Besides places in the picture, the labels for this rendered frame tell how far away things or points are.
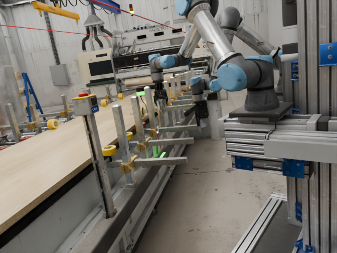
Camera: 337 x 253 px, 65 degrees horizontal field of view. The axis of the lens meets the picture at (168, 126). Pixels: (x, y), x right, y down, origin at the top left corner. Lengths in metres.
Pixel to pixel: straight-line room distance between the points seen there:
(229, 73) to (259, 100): 0.20
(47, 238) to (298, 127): 1.10
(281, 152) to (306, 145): 0.10
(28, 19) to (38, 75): 2.18
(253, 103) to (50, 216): 0.97
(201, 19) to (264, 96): 0.42
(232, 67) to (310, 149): 0.42
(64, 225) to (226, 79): 0.93
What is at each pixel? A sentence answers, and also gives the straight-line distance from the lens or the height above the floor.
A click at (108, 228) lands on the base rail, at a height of 0.70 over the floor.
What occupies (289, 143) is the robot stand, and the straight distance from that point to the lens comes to 1.10.
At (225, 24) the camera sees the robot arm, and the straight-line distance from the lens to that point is 1.61.
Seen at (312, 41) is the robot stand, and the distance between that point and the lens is 1.33.
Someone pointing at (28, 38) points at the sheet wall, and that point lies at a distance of 12.59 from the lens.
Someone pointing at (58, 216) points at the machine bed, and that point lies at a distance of 1.28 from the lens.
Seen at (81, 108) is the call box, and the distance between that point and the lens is 1.06.
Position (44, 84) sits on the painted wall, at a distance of 12.33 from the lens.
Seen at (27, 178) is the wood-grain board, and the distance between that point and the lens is 1.33.
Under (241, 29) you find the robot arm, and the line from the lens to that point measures 1.75.
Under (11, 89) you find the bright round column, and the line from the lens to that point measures 5.42.
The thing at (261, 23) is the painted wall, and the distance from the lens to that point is 10.55.
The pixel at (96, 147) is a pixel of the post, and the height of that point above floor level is 1.02.
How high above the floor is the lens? 1.31
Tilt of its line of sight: 14 degrees down
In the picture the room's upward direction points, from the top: 9 degrees counter-clockwise
